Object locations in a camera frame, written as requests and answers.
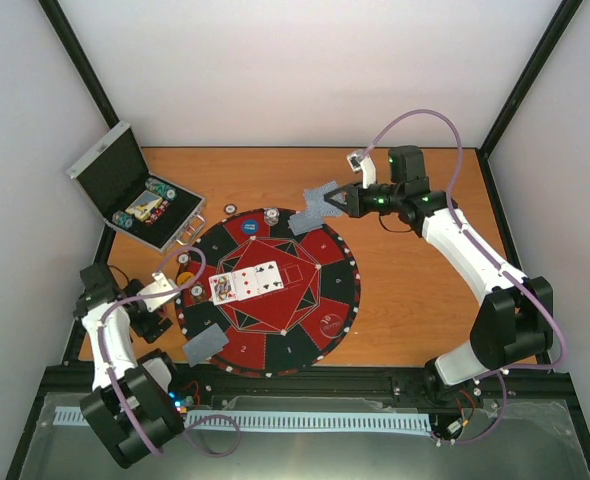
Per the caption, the yellow big blind button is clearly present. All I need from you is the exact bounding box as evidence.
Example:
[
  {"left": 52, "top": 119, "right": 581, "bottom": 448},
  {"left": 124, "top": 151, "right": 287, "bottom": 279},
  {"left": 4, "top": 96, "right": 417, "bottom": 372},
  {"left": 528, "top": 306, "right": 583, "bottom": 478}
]
[{"left": 176, "top": 271, "right": 194, "bottom": 286}]

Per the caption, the card box in case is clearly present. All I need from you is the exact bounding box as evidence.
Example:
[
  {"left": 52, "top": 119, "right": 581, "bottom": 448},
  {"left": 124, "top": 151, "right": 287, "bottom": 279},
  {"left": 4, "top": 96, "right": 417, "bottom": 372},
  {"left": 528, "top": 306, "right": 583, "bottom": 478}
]
[{"left": 125, "top": 191, "right": 163, "bottom": 222}]

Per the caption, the red dice row in case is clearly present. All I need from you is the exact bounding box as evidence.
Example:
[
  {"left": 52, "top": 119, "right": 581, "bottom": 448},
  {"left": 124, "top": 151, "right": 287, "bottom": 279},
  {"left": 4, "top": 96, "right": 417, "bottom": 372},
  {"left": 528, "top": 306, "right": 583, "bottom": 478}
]
[{"left": 144, "top": 204, "right": 168, "bottom": 225}]

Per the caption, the queen of hearts card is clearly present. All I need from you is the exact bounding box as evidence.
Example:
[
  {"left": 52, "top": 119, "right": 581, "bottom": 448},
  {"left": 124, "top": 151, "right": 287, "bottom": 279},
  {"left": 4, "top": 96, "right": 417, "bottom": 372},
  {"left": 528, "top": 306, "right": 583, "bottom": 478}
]
[{"left": 208, "top": 273, "right": 237, "bottom": 305}]

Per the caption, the blue small blind button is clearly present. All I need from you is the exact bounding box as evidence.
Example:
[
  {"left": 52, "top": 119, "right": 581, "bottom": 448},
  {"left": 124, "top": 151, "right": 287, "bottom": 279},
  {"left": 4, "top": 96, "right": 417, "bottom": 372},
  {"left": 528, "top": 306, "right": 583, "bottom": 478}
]
[{"left": 241, "top": 219, "right": 259, "bottom": 235}]

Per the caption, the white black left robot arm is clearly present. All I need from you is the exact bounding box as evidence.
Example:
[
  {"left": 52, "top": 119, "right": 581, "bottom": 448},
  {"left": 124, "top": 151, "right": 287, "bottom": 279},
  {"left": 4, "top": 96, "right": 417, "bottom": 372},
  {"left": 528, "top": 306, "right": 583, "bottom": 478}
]
[{"left": 74, "top": 263, "right": 183, "bottom": 469}]

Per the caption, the light blue slotted cable duct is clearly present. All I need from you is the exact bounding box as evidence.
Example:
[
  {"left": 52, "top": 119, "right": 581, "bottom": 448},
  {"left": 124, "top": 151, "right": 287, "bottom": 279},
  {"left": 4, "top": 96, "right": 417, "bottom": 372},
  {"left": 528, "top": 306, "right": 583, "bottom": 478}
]
[{"left": 52, "top": 407, "right": 432, "bottom": 436}]

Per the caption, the blue orange ten chip stack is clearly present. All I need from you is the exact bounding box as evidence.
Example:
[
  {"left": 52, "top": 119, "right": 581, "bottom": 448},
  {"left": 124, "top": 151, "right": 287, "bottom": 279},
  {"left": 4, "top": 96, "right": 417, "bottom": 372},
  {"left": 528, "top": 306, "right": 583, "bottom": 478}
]
[{"left": 264, "top": 208, "right": 280, "bottom": 226}]

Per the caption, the round red black poker mat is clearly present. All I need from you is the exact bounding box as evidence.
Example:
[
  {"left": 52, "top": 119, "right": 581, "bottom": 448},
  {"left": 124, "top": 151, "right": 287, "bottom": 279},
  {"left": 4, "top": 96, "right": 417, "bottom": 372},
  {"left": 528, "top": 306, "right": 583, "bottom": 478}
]
[{"left": 175, "top": 208, "right": 361, "bottom": 378}]

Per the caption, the clubs face-up card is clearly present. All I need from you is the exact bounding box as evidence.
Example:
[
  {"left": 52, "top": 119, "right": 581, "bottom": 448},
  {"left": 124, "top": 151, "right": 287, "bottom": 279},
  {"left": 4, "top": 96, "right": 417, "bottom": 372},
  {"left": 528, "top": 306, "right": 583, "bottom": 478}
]
[{"left": 254, "top": 261, "right": 284, "bottom": 295}]

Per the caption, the single hundred chip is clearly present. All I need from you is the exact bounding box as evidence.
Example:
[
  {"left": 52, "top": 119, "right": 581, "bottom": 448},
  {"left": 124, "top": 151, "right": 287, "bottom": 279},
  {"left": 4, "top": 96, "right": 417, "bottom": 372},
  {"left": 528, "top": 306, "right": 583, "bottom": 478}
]
[{"left": 224, "top": 203, "right": 237, "bottom": 215}]

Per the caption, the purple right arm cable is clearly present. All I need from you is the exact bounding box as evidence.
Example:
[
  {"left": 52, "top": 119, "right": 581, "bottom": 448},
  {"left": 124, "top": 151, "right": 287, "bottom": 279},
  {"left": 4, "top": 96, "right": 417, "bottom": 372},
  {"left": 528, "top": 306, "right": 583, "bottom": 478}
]
[{"left": 359, "top": 108, "right": 570, "bottom": 446}]

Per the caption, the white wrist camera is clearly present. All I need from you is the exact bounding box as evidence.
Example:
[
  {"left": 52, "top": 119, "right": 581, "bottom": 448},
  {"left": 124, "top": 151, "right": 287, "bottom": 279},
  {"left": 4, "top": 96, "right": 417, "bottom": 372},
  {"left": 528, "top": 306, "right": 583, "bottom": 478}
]
[
  {"left": 346, "top": 149, "right": 377, "bottom": 189},
  {"left": 136, "top": 272, "right": 181, "bottom": 312}
]

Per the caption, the dealt card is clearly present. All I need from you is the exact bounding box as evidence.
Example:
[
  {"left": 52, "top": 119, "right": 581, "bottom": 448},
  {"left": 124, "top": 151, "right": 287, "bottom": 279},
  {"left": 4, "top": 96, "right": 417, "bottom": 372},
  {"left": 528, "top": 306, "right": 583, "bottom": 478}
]
[
  {"left": 288, "top": 212, "right": 324, "bottom": 236},
  {"left": 183, "top": 324, "right": 229, "bottom": 367}
]

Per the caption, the black frame rail front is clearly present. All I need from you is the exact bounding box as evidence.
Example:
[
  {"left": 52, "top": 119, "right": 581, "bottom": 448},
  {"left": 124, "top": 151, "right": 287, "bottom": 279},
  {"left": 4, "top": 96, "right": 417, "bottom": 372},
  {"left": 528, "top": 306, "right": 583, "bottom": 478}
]
[{"left": 37, "top": 362, "right": 577, "bottom": 410}]

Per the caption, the poker chip row in case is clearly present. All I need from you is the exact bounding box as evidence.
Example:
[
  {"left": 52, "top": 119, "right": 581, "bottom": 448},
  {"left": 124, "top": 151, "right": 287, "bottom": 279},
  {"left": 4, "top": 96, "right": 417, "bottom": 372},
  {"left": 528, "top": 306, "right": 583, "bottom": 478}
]
[{"left": 145, "top": 177, "right": 177, "bottom": 201}]

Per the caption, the brown black hundred chip stack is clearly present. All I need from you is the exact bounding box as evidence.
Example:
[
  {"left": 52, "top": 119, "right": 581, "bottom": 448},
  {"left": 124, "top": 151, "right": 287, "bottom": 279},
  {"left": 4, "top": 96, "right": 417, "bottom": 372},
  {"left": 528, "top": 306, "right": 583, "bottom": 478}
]
[{"left": 190, "top": 284, "right": 204, "bottom": 298}]

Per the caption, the diamonds face-up card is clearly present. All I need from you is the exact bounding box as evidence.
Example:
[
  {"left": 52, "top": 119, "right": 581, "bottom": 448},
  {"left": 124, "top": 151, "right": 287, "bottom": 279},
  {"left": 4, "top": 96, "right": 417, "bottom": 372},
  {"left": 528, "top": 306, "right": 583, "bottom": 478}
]
[{"left": 232, "top": 267, "right": 260, "bottom": 301}]

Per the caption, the aluminium poker chip case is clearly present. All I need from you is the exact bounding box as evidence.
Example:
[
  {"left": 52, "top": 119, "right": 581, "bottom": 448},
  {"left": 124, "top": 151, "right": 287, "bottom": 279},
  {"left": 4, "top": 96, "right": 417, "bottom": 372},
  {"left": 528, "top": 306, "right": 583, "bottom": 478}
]
[{"left": 67, "top": 121, "right": 206, "bottom": 253}]

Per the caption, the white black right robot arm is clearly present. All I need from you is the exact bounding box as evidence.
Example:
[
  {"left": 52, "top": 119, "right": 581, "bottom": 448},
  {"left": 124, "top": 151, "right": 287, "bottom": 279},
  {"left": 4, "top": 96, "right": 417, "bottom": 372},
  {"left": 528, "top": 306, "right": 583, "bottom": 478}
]
[{"left": 324, "top": 146, "right": 554, "bottom": 404}]

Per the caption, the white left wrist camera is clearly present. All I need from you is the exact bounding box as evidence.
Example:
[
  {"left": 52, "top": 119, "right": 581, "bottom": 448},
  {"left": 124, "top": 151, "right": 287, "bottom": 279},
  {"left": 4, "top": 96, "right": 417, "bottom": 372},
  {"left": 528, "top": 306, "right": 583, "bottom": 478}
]
[{"left": 136, "top": 272, "right": 181, "bottom": 312}]

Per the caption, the blue playing card deck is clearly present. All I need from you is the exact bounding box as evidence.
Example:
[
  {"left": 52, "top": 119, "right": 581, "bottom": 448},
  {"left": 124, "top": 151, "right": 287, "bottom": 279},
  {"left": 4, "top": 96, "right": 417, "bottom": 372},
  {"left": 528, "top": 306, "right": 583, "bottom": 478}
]
[{"left": 303, "top": 181, "right": 338, "bottom": 218}]

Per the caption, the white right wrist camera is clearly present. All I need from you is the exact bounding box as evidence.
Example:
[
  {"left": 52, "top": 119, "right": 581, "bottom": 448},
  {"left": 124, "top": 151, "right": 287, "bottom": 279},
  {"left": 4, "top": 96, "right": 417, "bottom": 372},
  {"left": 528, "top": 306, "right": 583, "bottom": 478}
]
[{"left": 346, "top": 149, "right": 377, "bottom": 189}]

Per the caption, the clear dealer button disc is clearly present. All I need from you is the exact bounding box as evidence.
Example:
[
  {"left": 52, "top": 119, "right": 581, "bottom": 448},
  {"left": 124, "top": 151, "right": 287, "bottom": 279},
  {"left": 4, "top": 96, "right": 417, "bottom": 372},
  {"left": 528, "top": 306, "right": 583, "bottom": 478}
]
[{"left": 319, "top": 313, "right": 344, "bottom": 339}]

